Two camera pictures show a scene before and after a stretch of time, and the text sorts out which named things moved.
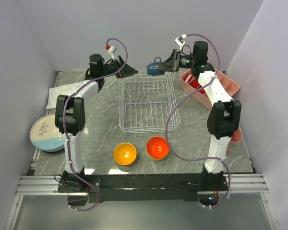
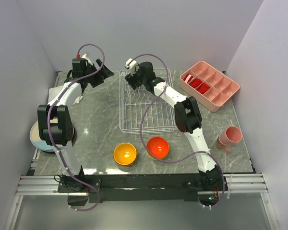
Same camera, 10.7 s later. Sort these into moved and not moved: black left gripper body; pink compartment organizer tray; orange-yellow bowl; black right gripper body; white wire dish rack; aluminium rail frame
Moved: black left gripper body; black right gripper body
Not moved: aluminium rail frame; orange-yellow bowl; pink compartment organizer tray; white wire dish rack
